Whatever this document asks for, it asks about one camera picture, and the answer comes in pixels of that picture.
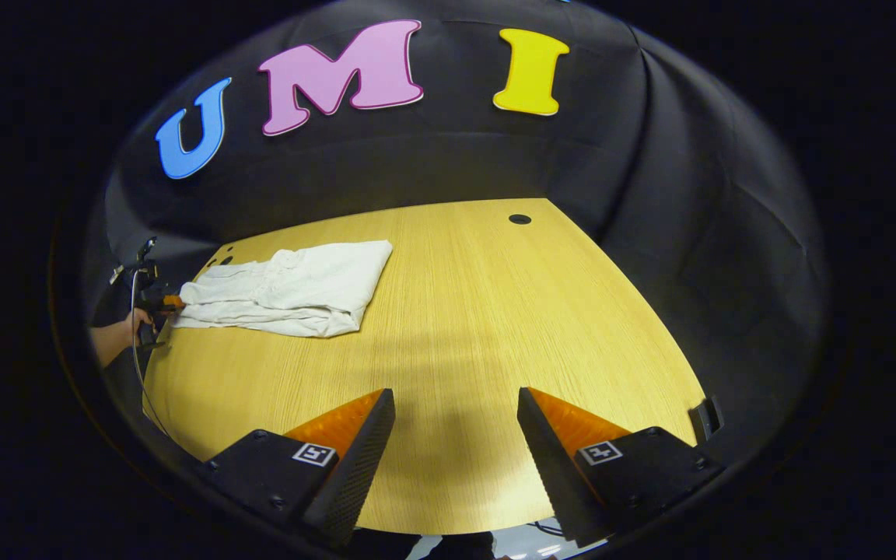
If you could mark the white jeans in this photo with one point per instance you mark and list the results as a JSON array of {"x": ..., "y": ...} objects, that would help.
[{"x": 292, "y": 292}]

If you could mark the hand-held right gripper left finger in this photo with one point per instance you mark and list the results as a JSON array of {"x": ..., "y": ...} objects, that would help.
[{"x": 362, "y": 467}]

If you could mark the black backdrop cloth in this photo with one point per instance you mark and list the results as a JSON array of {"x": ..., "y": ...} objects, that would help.
[{"x": 456, "y": 155}]

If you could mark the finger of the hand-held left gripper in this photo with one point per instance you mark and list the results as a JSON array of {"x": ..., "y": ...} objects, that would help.
[{"x": 173, "y": 302}]

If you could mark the black table edge bracket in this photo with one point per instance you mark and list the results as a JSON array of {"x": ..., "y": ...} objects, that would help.
[{"x": 705, "y": 420}]

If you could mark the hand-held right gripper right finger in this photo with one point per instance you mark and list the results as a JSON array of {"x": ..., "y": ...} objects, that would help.
[{"x": 553, "y": 474}]

